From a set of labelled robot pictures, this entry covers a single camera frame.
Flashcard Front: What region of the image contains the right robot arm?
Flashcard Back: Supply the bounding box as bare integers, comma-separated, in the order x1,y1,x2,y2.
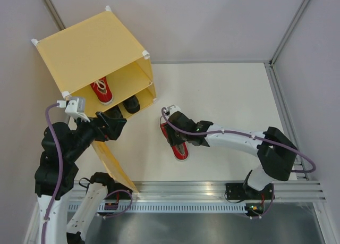
165,111,296,199

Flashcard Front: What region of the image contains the white slotted cable duct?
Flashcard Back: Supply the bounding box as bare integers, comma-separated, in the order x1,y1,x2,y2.
68,201,247,214

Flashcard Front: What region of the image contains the black loafer shoe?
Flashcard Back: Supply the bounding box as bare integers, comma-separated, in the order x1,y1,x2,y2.
105,105,123,119
123,95,140,114

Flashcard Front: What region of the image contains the aluminium frame post right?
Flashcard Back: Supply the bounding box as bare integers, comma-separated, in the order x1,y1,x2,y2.
268,0,312,68

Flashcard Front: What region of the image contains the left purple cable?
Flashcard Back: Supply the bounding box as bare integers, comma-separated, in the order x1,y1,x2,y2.
39,102,64,244

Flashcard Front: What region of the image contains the red canvas sneaker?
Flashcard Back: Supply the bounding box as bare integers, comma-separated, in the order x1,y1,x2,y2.
159,117,189,162
90,77,113,105

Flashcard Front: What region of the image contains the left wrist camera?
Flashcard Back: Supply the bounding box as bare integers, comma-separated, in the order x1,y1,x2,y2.
57,96,90,122

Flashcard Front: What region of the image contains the aluminium front rail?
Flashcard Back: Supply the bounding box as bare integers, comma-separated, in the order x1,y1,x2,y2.
63,180,327,202

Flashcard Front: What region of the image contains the yellow shoe cabinet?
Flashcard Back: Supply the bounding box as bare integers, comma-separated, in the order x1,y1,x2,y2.
30,5,157,121

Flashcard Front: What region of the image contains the aluminium frame post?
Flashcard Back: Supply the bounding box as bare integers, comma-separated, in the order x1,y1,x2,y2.
268,0,312,68
42,0,66,30

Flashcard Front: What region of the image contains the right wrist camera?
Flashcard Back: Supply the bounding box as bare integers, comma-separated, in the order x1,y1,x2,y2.
165,105,181,116

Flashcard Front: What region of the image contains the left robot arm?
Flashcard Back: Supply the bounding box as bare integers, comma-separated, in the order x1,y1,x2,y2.
35,112,132,243

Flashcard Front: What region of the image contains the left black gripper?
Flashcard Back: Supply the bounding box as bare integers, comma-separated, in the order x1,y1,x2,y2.
65,110,126,160

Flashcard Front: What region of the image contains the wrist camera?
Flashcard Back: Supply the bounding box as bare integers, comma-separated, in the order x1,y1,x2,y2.
165,105,181,116
57,96,90,122

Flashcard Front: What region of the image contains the aluminium frame post left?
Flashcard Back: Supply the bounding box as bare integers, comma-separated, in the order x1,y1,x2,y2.
42,0,66,30

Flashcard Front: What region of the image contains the yellow cabinet door panel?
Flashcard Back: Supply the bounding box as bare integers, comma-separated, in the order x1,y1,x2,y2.
92,141,139,193

